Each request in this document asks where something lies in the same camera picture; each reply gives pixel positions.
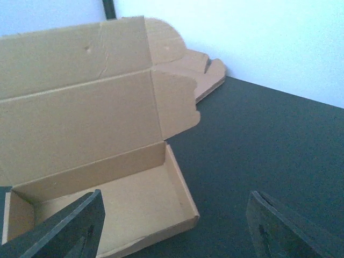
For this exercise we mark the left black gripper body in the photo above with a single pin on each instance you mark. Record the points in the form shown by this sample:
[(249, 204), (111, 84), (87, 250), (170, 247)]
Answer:
[(5, 213)]

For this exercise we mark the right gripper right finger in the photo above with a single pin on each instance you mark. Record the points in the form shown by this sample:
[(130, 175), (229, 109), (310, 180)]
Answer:
[(278, 231)]

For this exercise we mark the left black frame post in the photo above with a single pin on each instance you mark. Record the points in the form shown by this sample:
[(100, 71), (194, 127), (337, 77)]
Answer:
[(109, 9)]

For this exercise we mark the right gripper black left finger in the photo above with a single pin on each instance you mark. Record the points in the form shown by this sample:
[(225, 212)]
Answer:
[(74, 231)]

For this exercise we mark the brown cardboard box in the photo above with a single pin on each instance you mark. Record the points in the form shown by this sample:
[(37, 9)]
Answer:
[(83, 108)]

